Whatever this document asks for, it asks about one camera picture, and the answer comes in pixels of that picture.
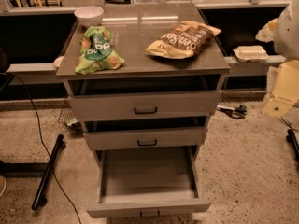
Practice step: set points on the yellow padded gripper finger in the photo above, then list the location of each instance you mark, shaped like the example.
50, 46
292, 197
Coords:
282, 89
267, 33

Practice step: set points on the brown chip bag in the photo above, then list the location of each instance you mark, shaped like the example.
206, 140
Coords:
188, 39

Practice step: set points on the grey middle drawer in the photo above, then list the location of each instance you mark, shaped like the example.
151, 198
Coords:
143, 133

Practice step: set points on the grey drawer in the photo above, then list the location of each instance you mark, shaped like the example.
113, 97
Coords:
146, 98
148, 182
143, 133

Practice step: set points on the grey drawer cabinet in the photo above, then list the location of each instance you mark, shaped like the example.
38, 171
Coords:
133, 28

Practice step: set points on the grey bottom drawer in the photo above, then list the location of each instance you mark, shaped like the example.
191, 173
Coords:
148, 182

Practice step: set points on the green snack bag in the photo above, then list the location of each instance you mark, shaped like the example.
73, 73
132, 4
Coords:
96, 53

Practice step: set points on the grey top drawer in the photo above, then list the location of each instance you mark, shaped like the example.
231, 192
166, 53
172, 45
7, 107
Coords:
146, 98

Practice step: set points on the white foam container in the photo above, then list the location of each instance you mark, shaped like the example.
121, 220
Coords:
250, 53

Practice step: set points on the black right stand leg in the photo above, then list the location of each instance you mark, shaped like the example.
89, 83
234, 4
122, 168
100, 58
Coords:
291, 138

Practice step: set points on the white bowl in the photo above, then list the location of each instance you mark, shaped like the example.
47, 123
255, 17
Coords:
89, 16

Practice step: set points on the black handled scissors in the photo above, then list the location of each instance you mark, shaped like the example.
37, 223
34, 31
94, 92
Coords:
233, 112

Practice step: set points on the wire mesh basket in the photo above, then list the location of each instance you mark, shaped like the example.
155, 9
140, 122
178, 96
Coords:
68, 119

